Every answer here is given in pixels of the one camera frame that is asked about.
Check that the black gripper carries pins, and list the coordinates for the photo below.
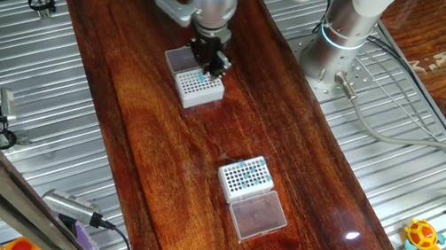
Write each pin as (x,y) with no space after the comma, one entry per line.
(210,47)

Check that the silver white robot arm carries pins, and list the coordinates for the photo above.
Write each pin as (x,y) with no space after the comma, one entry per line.
(341,27)

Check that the white hinged pipette tip box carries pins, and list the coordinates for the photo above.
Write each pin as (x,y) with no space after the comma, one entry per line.
(258,216)
(201,92)

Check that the purple pipette tip box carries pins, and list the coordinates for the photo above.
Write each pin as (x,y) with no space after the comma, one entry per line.
(85,238)

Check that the glossy wooden board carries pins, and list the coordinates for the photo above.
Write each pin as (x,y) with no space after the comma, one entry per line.
(184,146)

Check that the black rod clamp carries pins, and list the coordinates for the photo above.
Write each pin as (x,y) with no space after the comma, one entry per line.
(50,7)

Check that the yellow orange turtle toy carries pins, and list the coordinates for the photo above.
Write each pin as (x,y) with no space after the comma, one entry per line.
(423,235)

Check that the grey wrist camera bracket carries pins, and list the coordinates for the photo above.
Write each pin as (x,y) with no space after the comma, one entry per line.
(174,7)

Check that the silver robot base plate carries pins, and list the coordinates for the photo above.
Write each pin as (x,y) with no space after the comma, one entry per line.
(361,75)

